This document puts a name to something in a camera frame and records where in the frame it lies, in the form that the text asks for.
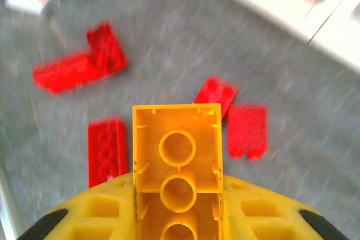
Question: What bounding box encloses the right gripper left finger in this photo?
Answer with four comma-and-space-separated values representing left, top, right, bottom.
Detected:
16, 172, 137, 240

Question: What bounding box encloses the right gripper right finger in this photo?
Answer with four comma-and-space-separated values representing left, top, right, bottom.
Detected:
222, 175, 349, 240

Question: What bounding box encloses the long yellow lego brick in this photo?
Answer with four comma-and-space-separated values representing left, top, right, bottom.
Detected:
132, 103, 224, 240

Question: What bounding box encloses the long red lego brick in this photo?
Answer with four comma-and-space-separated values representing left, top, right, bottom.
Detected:
32, 51, 99, 96
85, 20, 130, 79

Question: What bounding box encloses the translucent white plastic bin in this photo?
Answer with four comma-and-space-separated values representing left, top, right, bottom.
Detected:
212, 0, 360, 44
308, 0, 360, 75

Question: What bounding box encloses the wide aluminium base rail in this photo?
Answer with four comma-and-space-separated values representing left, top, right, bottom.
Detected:
0, 178, 20, 240

